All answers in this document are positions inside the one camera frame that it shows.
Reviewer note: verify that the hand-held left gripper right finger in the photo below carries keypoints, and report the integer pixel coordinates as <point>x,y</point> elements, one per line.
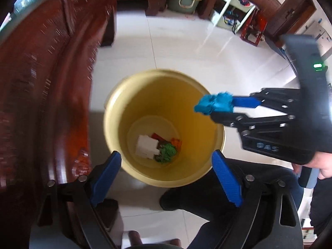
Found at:
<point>227,181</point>

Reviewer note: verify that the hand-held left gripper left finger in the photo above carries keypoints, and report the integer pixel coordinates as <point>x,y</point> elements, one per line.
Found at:
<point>106,179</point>

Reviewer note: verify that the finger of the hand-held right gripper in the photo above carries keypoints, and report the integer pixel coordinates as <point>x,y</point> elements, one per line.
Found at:
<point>245,101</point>
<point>233,119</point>

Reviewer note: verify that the blue paper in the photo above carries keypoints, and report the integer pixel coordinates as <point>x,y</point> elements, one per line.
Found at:
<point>215,103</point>

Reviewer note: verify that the white paper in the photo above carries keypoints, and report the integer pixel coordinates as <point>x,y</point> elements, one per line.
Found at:
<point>146,146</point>

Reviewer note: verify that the orange paper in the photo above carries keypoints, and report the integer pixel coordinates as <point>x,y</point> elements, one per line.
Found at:
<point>177,143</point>

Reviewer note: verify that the green paper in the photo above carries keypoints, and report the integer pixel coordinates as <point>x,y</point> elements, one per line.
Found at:
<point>167,153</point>

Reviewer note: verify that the yellow plastic bin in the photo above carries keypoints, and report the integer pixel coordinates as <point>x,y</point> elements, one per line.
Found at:
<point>168,96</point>

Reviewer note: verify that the person's right hand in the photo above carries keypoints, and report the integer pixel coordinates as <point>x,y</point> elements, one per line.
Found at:
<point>323,162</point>

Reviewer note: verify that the person's trousered leg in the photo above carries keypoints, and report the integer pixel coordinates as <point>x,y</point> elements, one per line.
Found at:
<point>323,207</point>
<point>197,199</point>

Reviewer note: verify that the red crate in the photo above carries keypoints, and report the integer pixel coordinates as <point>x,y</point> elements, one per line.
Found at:
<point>253,32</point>

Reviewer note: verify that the white shelf rack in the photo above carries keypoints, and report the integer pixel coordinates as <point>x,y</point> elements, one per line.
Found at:
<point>228,15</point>

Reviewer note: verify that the brown wooden cabinet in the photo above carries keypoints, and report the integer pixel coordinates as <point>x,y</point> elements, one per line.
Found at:
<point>293,13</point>

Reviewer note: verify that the dark wooden glass-topped coffee table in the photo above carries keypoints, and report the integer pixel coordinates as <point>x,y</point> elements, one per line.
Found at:
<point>39,83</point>

